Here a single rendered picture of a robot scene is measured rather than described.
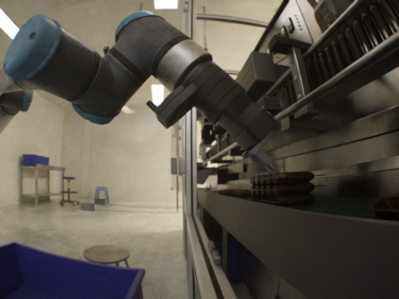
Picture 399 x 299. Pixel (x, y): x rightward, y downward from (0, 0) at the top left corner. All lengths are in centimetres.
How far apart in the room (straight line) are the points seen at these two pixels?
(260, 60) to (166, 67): 36
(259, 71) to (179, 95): 34
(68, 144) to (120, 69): 602
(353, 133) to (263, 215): 29
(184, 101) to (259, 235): 20
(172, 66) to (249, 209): 23
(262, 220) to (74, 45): 32
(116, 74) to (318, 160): 49
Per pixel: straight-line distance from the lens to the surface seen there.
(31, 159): 478
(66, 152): 630
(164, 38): 31
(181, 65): 28
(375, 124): 41
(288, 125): 44
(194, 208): 72
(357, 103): 66
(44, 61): 26
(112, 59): 33
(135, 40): 33
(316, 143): 54
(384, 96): 60
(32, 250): 88
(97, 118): 34
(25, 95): 84
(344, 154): 46
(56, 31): 27
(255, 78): 55
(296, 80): 39
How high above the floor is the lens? 73
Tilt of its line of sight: 8 degrees up
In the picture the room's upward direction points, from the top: 1 degrees counter-clockwise
